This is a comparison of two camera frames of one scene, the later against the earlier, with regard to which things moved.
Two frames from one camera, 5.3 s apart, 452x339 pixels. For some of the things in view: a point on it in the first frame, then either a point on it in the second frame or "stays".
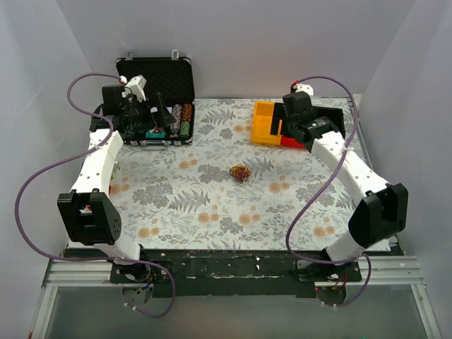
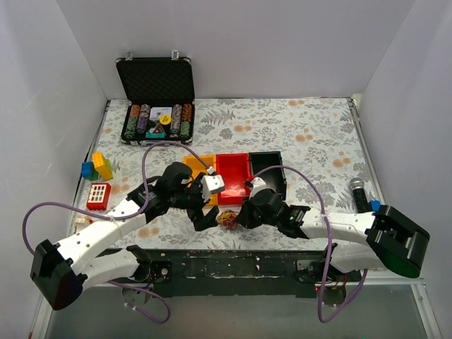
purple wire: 239,179 → 232,224
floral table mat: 229,192 stays
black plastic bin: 335,115 → 274,179
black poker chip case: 170,93 stays
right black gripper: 280,118 → 248,215
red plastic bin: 291,143 → 234,169
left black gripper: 149,113 → 195,210
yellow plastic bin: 261,126 → 197,167
